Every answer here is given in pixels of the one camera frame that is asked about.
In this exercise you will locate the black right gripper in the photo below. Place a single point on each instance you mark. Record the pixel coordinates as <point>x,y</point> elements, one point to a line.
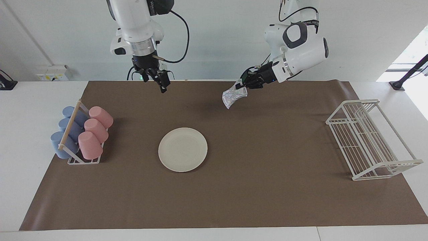
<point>144,64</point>

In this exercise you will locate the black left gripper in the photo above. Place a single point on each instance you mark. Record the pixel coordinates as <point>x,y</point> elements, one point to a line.
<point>267,75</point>

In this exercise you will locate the cream round plate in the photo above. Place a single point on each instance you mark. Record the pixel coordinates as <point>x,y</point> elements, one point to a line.
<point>183,149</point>

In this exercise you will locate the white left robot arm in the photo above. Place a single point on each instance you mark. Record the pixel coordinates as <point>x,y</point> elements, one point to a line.
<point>307,50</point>

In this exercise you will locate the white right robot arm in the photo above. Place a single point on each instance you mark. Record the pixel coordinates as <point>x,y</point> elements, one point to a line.
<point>133,20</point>

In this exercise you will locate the pink cup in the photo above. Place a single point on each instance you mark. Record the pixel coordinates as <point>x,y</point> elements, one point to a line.
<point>100,115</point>
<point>89,145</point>
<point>96,130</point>

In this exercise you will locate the blue cup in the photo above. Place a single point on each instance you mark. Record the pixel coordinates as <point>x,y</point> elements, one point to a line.
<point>57,144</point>
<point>65,125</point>
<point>69,112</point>

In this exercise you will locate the cup holder with wooden dowel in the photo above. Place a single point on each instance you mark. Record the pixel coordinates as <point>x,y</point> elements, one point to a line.
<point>70,124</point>

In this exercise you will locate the brown table mat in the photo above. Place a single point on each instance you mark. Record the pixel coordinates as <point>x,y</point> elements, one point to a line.
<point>234,194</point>

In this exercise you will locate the black table clamp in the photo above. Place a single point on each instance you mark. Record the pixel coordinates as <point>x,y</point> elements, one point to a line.
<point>6,83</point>

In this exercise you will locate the white wall socket box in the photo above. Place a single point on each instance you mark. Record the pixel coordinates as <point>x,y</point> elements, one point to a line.
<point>51,73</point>

